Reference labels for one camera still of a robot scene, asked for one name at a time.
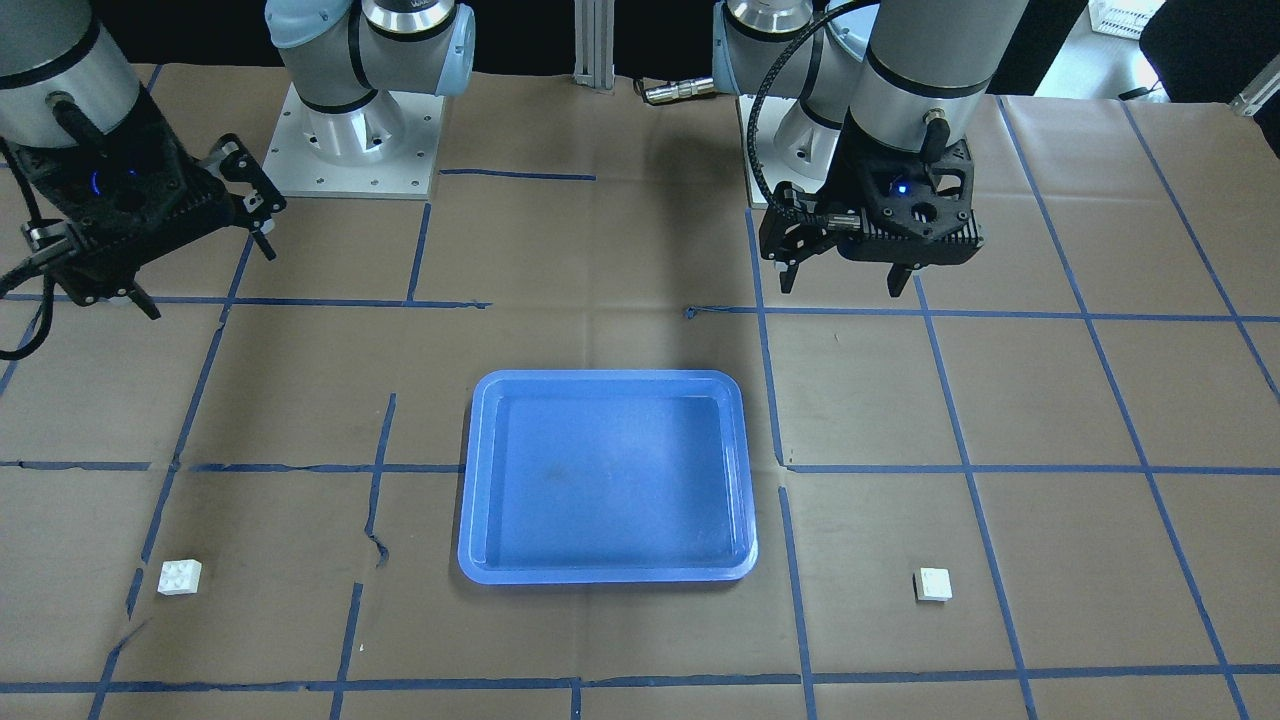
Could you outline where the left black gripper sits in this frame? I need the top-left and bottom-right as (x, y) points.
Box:
(780, 110), (986, 299)

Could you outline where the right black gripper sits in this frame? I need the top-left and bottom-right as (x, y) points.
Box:
(5, 95), (276, 320)

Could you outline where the white block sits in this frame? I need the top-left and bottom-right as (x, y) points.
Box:
(913, 568), (954, 603)
(156, 559), (204, 597)

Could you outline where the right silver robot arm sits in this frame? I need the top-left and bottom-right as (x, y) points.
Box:
(3, 1), (477, 333)

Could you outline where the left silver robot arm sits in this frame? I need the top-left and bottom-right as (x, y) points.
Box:
(712, 1), (1027, 297)

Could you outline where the blue plastic tray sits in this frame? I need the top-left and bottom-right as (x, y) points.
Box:
(457, 369), (759, 585)

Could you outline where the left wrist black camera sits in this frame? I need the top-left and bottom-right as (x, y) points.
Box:
(758, 181), (867, 270)

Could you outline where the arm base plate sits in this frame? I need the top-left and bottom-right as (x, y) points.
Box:
(262, 88), (447, 201)
(756, 97), (844, 193)

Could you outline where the aluminium frame post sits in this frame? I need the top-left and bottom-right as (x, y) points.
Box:
(572, 0), (616, 94)

